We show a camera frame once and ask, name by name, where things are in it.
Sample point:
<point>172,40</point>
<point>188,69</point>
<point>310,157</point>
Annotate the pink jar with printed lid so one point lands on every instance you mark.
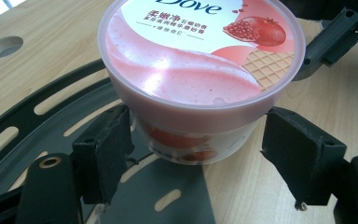
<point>183,77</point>

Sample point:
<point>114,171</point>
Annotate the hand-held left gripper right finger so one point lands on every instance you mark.
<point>304,158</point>

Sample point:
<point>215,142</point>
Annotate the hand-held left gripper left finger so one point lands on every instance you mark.
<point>104,155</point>

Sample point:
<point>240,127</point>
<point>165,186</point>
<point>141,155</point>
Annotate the black slotted corner shelf tray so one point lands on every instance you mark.
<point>167,174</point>

